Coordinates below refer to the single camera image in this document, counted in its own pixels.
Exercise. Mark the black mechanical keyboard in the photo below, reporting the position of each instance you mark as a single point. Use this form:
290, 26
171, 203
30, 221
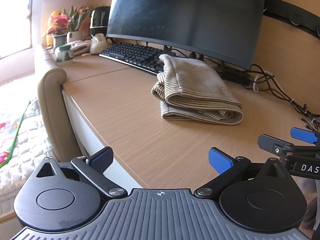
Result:
137, 56

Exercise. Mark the green plant white pot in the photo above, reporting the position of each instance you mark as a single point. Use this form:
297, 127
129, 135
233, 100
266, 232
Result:
75, 19

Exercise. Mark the pink flower pot plant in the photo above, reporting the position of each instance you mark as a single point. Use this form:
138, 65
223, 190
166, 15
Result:
57, 25

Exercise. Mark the white green ceramic jar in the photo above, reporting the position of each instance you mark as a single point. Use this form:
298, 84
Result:
64, 55

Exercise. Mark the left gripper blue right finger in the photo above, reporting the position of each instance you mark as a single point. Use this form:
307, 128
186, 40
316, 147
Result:
229, 169

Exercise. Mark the black round speaker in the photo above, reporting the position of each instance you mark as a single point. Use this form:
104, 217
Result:
99, 20

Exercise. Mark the white quilted bed mattress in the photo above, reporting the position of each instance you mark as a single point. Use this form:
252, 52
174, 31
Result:
31, 146

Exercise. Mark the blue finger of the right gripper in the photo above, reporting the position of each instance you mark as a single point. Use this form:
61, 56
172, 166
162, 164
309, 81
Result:
304, 135
272, 144

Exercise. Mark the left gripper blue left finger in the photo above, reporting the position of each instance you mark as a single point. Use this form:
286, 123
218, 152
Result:
91, 169

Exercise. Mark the black curved monitor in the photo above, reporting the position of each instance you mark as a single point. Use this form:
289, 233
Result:
226, 30

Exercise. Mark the black wall power strip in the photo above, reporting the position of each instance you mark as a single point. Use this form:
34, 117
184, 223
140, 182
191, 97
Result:
293, 15

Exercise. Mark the beige black striped sweater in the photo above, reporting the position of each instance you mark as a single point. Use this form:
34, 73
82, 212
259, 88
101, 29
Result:
189, 89

